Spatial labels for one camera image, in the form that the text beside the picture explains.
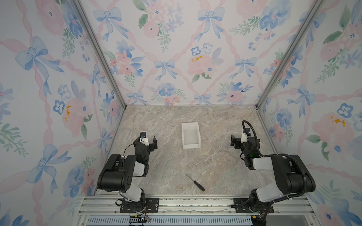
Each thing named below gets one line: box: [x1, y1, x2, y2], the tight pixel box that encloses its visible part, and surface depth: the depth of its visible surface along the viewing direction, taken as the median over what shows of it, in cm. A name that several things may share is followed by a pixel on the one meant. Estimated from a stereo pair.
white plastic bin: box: [181, 121, 201, 150], surface depth 102 cm
